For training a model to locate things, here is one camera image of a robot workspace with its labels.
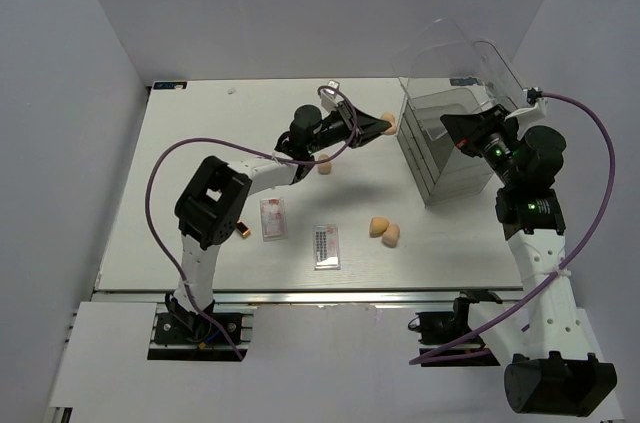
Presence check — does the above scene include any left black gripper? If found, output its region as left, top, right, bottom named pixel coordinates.
left=308, top=100, right=391, bottom=155

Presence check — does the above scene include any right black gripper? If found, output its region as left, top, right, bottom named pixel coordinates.
left=441, top=104, right=522, bottom=188

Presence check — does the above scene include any clear acrylic organizer with lid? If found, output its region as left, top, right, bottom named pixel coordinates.
left=389, top=17, right=534, bottom=207

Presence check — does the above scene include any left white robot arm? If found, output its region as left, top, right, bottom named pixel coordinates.
left=174, top=102, right=391, bottom=342

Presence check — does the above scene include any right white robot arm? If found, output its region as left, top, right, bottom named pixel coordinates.
left=440, top=106, right=617, bottom=417

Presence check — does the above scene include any clear false eyelash case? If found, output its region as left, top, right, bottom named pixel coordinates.
left=313, top=224, right=341, bottom=271

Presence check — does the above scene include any gold black lipstick right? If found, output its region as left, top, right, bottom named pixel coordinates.
left=235, top=221, right=251, bottom=238

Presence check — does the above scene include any blue label sticker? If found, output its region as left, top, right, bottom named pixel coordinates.
left=152, top=81, right=187, bottom=91

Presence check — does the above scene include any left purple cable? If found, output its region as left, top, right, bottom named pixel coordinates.
left=144, top=85, right=361, bottom=362

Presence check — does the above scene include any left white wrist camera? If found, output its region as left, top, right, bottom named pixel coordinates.
left=317, top=80, right=351, bottom=116

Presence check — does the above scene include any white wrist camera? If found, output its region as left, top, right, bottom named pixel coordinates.
left=317, top=80, right=351, bottom=116
left=505, top=87, right=547, bottom=126

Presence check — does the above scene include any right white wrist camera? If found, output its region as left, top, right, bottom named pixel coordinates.
left=505, top=87, right=547, bottom=126

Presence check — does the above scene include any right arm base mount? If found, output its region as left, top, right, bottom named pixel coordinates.
left=407, top=290, right=503, bottom=367

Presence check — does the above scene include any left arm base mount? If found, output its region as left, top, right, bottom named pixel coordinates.
left=147, top=293, right=253, bottom=362

